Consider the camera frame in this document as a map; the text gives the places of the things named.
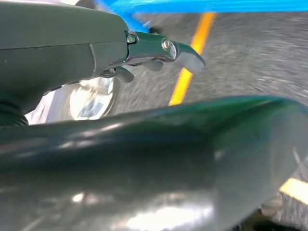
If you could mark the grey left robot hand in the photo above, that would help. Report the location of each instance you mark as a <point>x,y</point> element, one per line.
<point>60,47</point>

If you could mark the blue metal shelf rack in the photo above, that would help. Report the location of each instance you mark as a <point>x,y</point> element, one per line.
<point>217,6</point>

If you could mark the yellow floor tape square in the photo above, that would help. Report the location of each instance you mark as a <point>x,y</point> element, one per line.
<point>199,35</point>

